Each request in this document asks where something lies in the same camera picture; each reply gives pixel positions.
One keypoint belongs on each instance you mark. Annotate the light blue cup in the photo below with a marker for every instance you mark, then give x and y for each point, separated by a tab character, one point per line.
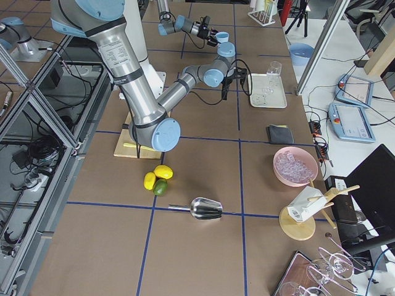
222	37

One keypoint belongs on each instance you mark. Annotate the white wire cup rack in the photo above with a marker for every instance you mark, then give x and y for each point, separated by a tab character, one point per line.
263	11

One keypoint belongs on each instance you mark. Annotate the wooden stand round base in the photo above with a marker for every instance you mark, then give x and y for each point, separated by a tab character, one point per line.
305	230

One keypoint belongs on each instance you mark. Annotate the cream bear tray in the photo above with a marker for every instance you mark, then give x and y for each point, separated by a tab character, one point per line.
257	98

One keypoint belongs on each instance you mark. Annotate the far blue teach pendant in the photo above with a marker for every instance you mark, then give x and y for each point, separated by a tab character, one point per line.
354	90

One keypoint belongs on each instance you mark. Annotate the blue bowl with fork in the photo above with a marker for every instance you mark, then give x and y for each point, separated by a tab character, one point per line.
300	53

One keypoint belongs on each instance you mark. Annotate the metal ice scoop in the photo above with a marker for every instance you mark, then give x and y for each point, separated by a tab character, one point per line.
201	208

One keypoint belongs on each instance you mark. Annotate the near blue teach pendant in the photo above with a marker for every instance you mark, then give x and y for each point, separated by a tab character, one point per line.
349	122

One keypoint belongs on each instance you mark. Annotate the blue teach pendant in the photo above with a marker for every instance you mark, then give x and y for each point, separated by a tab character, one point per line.
354	90
349	122

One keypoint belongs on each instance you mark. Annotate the pink bowl with ice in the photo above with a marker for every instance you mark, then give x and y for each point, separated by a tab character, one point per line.
294	166

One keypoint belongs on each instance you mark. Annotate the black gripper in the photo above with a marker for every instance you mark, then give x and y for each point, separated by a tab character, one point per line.
204	31
225	83

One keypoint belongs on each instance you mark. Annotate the black monitor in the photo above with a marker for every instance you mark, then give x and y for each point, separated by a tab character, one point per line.
375	197

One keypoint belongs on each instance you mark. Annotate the wooden cutting board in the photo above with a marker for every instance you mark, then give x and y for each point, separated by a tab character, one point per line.
139	152

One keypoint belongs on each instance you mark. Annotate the aluminium frame post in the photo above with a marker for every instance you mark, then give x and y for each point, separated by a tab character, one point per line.
323	40

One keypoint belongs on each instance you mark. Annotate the wine glass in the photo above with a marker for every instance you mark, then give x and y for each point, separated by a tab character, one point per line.
273	75

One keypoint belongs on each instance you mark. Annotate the grey folded cloth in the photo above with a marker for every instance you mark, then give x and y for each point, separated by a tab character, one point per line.
279	134

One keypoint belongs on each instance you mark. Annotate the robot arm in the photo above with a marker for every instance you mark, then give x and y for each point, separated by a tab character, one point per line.
169	24
115	27

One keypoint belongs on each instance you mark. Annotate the white paper carton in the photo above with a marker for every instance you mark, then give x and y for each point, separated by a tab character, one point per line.
307	203

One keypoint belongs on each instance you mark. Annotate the yellow lemon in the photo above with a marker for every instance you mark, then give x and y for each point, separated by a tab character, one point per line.
149	181
163	171

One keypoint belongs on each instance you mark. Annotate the green lime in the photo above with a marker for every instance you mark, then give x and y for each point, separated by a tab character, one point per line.
160	187

